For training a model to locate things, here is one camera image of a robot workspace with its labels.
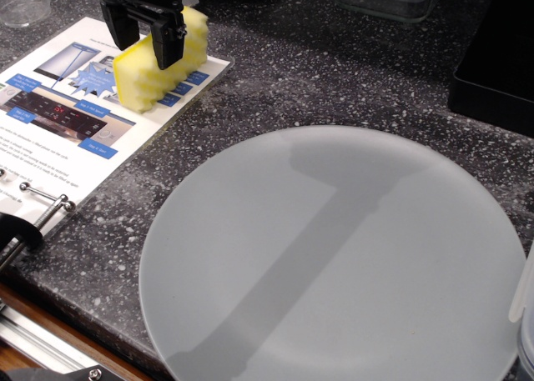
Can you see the large grey plate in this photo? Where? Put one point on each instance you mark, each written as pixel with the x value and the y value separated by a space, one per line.
pixel 331 253

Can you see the yellow foam sponge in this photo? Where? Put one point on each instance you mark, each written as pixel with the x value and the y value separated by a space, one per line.
pixel 141 83

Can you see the black tray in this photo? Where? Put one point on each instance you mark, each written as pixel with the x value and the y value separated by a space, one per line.
pixel 493 82

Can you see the laminated dishwasher instruction sheet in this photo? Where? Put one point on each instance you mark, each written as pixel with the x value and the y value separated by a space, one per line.
pixel 63 130

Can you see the metal screw clamp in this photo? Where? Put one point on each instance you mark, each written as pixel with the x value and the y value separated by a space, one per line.
pixel 18 233

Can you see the aluminium rail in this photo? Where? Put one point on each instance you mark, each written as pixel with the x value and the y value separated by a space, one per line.
pixel 46 349

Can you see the clear plastic cup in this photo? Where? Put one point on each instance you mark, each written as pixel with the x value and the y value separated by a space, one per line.
pixel 23 13

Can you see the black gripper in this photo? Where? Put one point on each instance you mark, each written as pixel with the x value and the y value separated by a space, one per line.
pixel 168 30

